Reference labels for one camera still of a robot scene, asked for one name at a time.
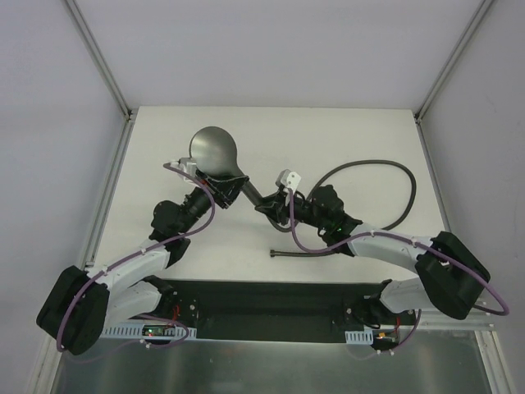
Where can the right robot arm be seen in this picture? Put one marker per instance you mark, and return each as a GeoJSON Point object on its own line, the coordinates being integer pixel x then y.
{"type": "Point", "coordinates": [448, 277]}

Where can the left aluminium frame post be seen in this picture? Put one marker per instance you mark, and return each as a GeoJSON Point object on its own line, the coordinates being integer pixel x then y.
{"type": "Point", "coordinates": [91, 45]}

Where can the white cable duct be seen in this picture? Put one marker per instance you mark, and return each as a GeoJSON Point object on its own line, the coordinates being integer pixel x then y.
{"type": "Point", "coordinates": [369, 336]}
{"type": "Point", "coordinates": [146, 331]}

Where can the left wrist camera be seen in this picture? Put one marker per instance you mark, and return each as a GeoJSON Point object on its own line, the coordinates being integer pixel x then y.
{"type": "Point", "coordinates": [186, 165]}

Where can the right white cable duct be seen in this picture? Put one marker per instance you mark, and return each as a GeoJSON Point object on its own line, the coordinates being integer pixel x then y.
{"type": "Point", "coordinates": [369, 336]}

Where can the aluminium frame post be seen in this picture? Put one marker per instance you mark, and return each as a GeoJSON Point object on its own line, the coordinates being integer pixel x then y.
{"type": "Point", "coordinates": [458, 50]}
{"type": "Point", "coordinates": [91, 45]}

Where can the left white cable duct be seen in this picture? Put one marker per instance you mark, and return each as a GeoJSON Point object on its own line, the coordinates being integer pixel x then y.
{"type": "Point", "coordinates": [146, 331]}

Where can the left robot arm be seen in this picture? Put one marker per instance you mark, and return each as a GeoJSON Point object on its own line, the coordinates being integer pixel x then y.
{"type": "Point", "coordinates": [83, 302]}

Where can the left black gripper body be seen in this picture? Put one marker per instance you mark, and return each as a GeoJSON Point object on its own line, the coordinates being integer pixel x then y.
{"type": "Point", "coordinates": [217, 191]}

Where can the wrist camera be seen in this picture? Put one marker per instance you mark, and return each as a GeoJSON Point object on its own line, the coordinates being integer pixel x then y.
{"type": "Point", "coordinates": [186, 165]}
{"type": "Point", "coordinates": [288, 180]}

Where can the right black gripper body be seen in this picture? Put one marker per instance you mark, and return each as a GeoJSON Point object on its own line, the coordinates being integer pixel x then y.
{"type": "Point", "coordinates": [276, 203]}

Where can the right aluminium frame post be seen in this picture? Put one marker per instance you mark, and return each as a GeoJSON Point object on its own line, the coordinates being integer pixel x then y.
{"type": "Point", "coordinates": [458, 50]}

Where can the grey shower head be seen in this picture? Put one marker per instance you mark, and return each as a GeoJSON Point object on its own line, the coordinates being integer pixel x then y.
{"type": "Point", "coordinates": [215, 152]}

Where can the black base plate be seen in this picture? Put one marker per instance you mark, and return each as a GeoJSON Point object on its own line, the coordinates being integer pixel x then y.
{"type": "Point", "coordinates": [277, 311]}

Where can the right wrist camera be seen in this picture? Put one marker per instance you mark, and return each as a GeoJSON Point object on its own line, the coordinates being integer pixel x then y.
{"type": "Point", "coordinates": [288, 180]}

